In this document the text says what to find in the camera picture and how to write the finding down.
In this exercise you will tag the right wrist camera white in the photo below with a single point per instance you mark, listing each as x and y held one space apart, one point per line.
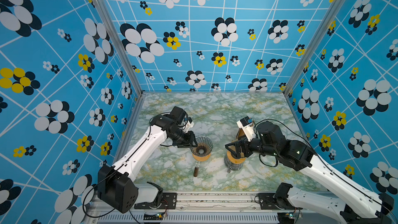
247 125

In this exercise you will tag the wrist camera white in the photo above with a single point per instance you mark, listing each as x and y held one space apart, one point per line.
247 125
189 124

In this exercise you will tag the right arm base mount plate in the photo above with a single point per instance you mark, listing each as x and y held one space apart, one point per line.
268 201

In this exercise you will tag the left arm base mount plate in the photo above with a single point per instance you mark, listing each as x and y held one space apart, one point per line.
163 201

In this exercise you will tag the grey glass dripper cone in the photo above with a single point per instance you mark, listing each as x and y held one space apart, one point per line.
204 146

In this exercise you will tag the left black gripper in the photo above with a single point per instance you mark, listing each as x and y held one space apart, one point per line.
189 141

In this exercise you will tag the glass scoop wooden handle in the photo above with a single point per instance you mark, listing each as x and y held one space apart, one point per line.
196 169

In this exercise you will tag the grey ribbed glass carafe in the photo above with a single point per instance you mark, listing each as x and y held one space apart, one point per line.
232 167

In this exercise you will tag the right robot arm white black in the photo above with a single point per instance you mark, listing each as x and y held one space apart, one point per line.
351 203

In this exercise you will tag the wooden ring dripper holder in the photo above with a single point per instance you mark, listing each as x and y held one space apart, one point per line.
234 160

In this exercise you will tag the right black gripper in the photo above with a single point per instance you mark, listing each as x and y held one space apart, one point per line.
244 143

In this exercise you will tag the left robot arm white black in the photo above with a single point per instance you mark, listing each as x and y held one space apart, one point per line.
116 185

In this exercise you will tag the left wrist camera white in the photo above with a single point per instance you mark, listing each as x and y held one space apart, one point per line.
189 124

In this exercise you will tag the aluminium front rail frame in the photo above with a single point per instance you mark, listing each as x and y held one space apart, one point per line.
208 207

